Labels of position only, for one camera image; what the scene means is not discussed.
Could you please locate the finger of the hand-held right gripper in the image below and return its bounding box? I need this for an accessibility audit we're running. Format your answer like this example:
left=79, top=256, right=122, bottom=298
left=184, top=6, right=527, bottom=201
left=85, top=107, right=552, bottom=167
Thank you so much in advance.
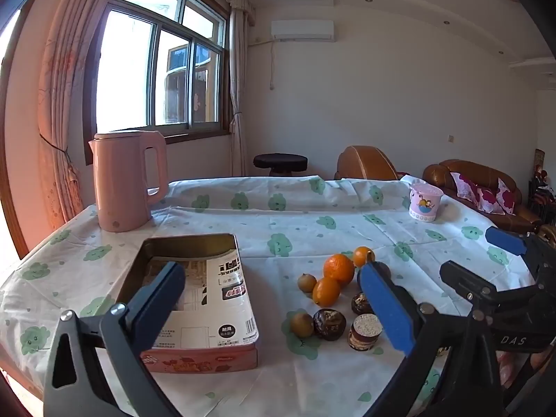
left=485, top=226, right=556, bottom=287
left=440, top=261, right=543, bottom=313

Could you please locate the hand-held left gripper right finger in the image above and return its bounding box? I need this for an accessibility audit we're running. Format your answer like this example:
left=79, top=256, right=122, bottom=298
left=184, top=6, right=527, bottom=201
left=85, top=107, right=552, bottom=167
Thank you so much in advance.
left=357, top=262, right=515, bottom=417

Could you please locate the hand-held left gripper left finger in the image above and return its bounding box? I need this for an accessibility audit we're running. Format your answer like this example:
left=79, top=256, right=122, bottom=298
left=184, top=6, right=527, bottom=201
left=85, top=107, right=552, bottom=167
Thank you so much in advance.
left=43, top=261, right=187, bottom=417

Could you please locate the dark water chestnut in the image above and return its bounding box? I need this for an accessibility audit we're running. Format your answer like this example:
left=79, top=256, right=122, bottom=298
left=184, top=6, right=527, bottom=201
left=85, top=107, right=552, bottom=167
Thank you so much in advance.
left=313, top=308, right=347, bottom=341
left=351, top=292, right=373, bottom=316

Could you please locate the cut white-faced water chestnut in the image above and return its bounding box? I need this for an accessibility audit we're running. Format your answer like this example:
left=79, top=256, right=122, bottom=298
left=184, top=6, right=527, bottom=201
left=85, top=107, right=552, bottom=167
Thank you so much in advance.
left=347, top=313, right=384, bottom=352

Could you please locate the small round orange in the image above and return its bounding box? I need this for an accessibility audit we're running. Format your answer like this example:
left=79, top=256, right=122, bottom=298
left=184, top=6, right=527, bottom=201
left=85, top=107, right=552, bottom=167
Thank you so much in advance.
left=352, top=246, right=375, bottom=268

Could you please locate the large orange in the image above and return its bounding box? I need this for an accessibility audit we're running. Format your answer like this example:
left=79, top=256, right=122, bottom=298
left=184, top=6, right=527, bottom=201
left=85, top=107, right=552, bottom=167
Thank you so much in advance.
left=323, top=254, right=355, bottom=286

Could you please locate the small oval orange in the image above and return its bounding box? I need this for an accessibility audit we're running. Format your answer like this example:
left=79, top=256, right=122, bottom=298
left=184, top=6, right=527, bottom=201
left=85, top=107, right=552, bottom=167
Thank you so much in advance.
left=312, top=277, right=341, bottom=307

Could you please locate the pink tin box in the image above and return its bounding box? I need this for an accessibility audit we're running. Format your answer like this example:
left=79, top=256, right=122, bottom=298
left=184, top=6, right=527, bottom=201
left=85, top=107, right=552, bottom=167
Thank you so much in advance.
left=114, top=233, right=260, bottom=374

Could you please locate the person's right hand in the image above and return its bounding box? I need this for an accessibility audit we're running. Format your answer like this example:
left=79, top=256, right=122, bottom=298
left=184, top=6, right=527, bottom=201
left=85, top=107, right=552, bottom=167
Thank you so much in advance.
left=497, top=350, right=556, bottom=400

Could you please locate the floral pillow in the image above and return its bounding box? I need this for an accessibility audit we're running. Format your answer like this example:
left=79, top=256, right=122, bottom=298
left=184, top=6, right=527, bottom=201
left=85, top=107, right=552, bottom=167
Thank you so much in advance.
left=478, top=178, right=517, bottom=215
left=450, top=172, right=481, bottom=203

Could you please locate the printed paper liner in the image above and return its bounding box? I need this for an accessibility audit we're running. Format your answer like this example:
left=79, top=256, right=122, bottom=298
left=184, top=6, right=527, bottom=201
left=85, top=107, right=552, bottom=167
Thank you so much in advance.
left=143, top=250, right=258, bottom=350

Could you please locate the dark cluttered cabinet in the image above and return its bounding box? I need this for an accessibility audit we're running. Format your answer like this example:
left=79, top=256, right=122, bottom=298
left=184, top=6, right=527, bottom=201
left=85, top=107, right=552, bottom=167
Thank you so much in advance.
left=528, top=148, right=556, bottom=227

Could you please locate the brown leather sofa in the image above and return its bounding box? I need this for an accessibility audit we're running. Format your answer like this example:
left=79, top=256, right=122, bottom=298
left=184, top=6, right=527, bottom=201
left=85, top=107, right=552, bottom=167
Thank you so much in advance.
left=423, top=159, right=543, bottom=233

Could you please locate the pink printed cup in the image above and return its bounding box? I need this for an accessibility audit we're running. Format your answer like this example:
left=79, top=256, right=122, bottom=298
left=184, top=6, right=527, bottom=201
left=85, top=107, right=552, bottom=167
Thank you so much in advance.
left=408, top=183, right=444, bottom=223

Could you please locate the pink electric kettle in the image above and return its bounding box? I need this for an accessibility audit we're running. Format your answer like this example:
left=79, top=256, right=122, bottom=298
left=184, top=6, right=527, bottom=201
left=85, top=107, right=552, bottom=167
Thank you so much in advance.
left=88, top=130, right=169, bottom=232

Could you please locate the white green-cloud tablecloth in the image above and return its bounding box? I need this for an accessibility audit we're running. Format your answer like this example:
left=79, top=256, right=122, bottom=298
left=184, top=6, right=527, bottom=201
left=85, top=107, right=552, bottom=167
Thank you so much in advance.
left=0, top=174, right=543, bottom=417

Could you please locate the brown leather armchair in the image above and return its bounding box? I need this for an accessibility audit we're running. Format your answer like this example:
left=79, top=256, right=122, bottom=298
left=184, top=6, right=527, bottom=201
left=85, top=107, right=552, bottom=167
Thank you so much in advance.
left=335, top=145, right=404, bottom=181

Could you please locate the black round stool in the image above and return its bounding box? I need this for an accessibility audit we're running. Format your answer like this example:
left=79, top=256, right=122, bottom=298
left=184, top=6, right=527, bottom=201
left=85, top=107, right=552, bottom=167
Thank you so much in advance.
left=253, top=153, right=308, bottom=177

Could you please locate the narrow beige curtain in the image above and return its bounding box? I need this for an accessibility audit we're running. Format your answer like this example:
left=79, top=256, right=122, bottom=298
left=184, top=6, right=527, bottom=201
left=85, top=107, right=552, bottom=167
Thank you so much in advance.
left=229, top=6, right=255, bottom=177

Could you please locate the pink patterned curtain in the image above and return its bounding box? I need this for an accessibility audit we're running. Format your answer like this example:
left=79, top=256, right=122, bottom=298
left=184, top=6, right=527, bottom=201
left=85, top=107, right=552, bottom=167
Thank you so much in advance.
left=37, top=0, right=131, bottom=231

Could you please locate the sliding glass window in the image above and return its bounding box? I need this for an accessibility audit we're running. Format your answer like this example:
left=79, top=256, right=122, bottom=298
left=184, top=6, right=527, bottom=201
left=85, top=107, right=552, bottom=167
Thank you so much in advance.
left=89, top=0, right=231, bottom=142

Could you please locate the white air conditioner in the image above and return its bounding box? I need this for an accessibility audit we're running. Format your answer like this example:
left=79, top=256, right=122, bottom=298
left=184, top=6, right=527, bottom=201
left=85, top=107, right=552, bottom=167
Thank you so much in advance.
left=270, top=20, right=335, bottom=43

